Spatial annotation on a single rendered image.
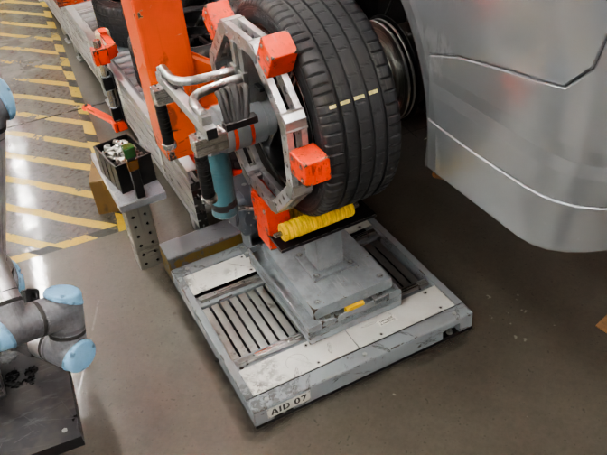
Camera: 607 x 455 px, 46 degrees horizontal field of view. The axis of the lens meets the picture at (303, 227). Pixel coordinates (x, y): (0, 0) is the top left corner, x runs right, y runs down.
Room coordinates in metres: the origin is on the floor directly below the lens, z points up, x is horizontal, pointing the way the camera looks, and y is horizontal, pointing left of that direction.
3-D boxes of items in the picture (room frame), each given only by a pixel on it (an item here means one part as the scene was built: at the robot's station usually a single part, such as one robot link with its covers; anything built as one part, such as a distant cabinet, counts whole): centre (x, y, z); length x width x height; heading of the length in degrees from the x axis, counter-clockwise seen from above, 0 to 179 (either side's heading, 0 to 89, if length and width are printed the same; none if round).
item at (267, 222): (1.89, 0.06, 0.48); 0.16 x 0.12 x 0.17; 113
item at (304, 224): (1.80, -0.04, 0.51); 0.29 x 0.06 x 0.06; 113
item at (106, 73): (3.40, 0.90, 0.30); 0.09 x 0.05 x 0.50; 23
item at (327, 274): (1.94, -0.06, 0.32); 0.40 x 0.30 x 0.28; 23
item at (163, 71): (1.91, 0.25, 1.03); 0.19 x 0.18 x 0.11; 113
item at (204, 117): (1.73, 0.17, 1.03); 0.19 x 0.18 x 0.11; 113
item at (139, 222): (2.34, 0.65, 0.21); 0.10 x 0.10 x 0.42; 23
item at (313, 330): (1.97, -0.05, 0.13); 0.50 x 0.36 x 0.10; 23
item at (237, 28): (1.87, 0.10, 0.85); 0.54 x 0.07 x 0.54; 23
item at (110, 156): (2.28, 0.62, 0.51); 0.20 x 0.14 x 0.13; 32
